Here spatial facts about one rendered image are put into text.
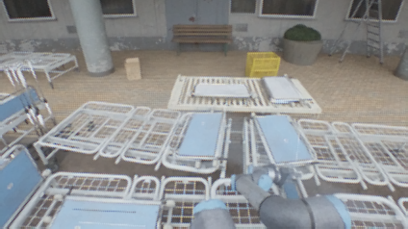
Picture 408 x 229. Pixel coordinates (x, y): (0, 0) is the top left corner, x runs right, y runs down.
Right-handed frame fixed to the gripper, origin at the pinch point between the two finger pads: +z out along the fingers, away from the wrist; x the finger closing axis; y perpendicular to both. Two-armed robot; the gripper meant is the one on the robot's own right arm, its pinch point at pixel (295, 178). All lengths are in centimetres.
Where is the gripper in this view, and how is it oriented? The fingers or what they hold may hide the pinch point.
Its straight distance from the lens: 155.8
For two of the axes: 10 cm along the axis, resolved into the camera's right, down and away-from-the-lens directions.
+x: 1.7, -8.5, -5.0
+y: -0.2, 5.1, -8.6
